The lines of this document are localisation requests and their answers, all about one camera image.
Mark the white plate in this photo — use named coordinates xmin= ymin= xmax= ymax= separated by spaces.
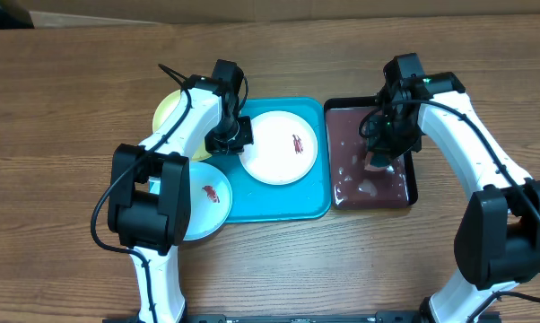
xmin=240 ymin=110 xmax=318 ymax=185

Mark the green sponge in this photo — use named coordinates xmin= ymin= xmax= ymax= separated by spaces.
xmin=364 ymin=152 xmax=392 ymax=171

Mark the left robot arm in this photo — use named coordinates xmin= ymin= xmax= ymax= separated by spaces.
xmin=91 ymin=59 xmax=253 ymax=322

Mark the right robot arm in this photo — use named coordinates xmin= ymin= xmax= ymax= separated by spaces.
xmin=359 ymin=53 xmax=540 ymax=322

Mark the black water tray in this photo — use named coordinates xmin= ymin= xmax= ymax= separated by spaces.
xmin=324 ymin=97 xmax=418 ymax=210

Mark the teal plastic tray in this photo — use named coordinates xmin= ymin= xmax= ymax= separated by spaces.
xmin=205 ymin=97 xmax=332 ymax=223

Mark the yellow plate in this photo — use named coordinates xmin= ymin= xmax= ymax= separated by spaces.
xmin=152 ymin=88 xmax=213 ymax=162

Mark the light blue plate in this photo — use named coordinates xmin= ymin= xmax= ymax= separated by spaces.
xmin=150 ymin=161 xmax=232 ymax=246

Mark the dark object top-left corner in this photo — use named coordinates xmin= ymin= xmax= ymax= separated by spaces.
xmin=0 ymin=0 xmax=34 ymax=30

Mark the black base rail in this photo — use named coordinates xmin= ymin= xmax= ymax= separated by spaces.
xmin=102 ymin=309 xmax=503 ymax=323

